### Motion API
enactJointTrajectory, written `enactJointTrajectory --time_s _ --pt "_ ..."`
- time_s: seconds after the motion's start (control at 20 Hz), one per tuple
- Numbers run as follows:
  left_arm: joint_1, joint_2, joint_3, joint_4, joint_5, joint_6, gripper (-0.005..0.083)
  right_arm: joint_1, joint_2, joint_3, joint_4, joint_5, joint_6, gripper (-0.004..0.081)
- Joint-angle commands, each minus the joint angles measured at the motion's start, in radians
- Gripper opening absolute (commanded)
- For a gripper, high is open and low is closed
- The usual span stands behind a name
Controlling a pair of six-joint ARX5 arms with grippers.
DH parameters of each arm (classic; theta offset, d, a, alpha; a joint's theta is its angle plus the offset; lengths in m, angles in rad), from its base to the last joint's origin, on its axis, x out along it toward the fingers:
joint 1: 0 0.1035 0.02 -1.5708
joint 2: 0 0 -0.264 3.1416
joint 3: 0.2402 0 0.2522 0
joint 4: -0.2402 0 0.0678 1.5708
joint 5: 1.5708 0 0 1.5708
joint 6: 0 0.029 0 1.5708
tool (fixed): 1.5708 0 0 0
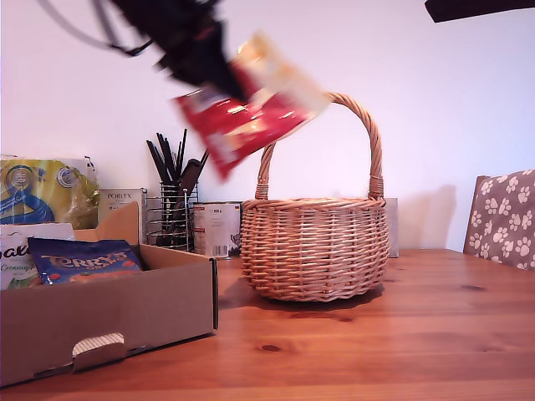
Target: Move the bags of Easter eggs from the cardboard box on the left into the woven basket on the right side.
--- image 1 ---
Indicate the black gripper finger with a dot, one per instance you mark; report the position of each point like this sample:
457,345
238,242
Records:
223,79

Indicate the red and cream egg bag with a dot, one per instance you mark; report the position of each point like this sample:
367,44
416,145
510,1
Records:
251,121

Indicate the blue Terry's orange egg bag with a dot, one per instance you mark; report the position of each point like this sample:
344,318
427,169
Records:
83,261

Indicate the white Galaxy egg bag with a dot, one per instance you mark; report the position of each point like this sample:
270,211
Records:
18,259

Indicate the white Porlex box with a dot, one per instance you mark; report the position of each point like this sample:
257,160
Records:
121,204

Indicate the grey leaf pattern box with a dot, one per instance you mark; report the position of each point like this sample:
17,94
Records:
392,227

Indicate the brown cardboard box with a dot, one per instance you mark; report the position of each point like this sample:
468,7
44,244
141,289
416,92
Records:
108,309

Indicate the black chopstick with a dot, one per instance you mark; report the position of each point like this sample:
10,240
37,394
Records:
164,154
204,158
181,146
155,160

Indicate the white pet food can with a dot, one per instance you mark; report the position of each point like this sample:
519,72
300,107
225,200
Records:
217,229

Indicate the yellow blue kitchen towel pack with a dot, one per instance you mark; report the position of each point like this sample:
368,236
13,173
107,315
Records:
42,192

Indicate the paw print chair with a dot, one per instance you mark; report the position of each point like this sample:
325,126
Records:
501,217

